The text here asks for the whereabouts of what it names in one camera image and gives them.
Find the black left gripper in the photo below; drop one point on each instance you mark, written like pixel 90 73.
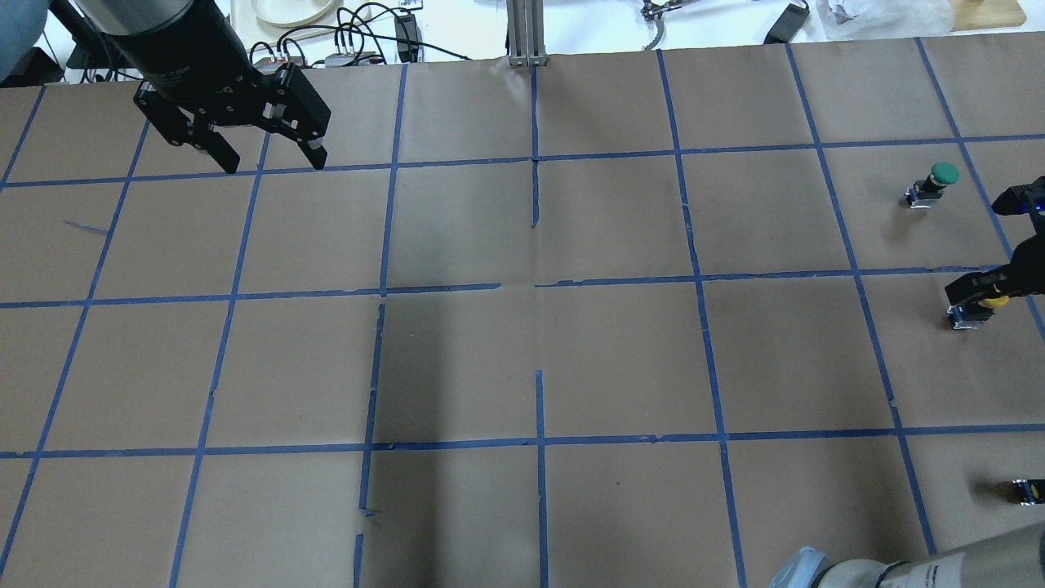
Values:
pixel 189 57

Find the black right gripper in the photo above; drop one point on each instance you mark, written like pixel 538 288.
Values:
pixel 973 287

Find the yellow push button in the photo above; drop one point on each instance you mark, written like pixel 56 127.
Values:
pixel 971 315

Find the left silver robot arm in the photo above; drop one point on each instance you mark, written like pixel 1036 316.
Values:
pixel 23 22

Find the green push button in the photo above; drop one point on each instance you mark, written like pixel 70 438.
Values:
pixel 925 193

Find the beige tray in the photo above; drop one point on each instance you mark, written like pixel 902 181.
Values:
pixel 250 30

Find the beige plate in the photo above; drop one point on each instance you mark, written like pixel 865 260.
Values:
pixel 290 14

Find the wooden board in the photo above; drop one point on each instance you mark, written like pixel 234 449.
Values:
pixel 976 15

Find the clear plastic bag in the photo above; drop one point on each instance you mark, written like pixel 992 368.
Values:
pixel 868 20

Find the black power adapter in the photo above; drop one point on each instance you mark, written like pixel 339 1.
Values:
pixel 790 24

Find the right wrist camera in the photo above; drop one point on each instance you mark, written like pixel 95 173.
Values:
pixel 1022 199

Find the aluminium frame post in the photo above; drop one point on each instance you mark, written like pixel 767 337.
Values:
pixel 526 33

